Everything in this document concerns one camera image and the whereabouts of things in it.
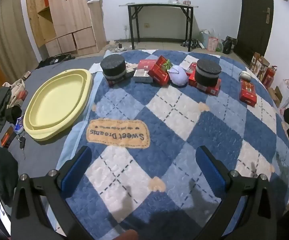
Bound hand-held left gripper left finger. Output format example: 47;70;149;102
11;145;92;240

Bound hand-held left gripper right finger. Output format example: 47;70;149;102
196;145;278;240

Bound red patterned box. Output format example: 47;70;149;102
239;79;257;107

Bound yellow plastic basin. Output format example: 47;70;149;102
23;69;93;141

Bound long red box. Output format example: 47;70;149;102
188;76;221;96

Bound black foam cylinder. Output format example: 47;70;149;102
195;59;221;86
100;54;126;78

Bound lavender fabric pouch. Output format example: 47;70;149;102
168;65;188;87

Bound grey box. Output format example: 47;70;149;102
134;69;153;83

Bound red and white box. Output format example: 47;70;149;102
137;59;157;71

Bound translucent plastic bag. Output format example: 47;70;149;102
279;79;289;108

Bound grey bed sheet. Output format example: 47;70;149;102
0;55;105;240

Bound red fire extinguisher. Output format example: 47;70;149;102
261;65;277;89

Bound bunch of keys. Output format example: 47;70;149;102
17;135;27;159

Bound blue checked blanket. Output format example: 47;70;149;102
57;49;289;240

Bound cardboard boxes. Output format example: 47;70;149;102
249;52;270;80

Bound blue snack packet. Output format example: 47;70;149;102
15;115;25;133

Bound red and black box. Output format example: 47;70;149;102
1;126;17;148

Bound white phone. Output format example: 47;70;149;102
0;200;11;236

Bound pile of clothes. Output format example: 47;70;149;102
0;79;27;133

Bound black bag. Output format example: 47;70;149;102
222;36;237;55

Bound black case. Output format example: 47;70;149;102
36;54;72;69

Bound dark door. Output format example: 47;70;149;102
236;0;275;67

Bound pink and white bags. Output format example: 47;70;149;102
199;30;224;53

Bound white cloth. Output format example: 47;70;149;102
103;49;122;58

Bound white power strip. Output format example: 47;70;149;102
110;42;125;52

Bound beige curtain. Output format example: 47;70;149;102
0;0;43;105

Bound wooden wardrobe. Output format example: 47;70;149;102
26;0;107;57

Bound black folding table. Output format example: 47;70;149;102
119;2;199;52

